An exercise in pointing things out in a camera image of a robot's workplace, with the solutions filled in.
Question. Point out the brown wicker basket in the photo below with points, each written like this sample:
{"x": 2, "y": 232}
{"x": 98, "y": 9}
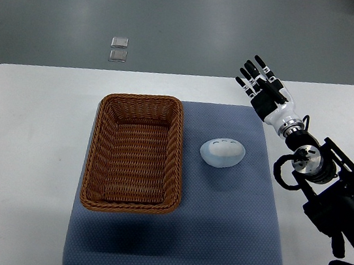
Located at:
{"x": 134, "y": 162}

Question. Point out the blue quilted mat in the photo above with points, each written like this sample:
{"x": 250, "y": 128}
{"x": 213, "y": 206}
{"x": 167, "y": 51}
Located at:
{"x": 227, "y": 216}

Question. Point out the upper metal floor plate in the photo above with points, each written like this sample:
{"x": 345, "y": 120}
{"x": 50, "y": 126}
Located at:
{"x": 119, "y": 42}

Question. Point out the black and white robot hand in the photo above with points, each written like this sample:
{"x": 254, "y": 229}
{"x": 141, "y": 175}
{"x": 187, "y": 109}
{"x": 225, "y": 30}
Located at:
{"x": 269, "y": 97}

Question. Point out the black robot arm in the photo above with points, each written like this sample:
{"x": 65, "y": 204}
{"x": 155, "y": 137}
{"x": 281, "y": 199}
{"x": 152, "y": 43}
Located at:
{"x": 325, "y": 175}

